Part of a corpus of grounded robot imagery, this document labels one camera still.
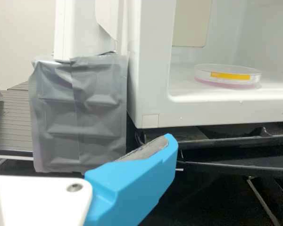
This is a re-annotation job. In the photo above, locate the petri dish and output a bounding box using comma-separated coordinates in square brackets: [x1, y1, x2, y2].
[194, 63, 263, 91]

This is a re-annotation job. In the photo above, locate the white incubator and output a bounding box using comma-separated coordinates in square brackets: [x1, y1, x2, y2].
[126, 0, 283, 129]

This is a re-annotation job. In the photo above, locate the white pipette stand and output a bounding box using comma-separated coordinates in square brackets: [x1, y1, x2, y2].
[0, 0, 129, 174]

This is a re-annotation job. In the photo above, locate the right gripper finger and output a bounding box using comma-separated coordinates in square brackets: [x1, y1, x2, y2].
[83, 133, 179, 226]

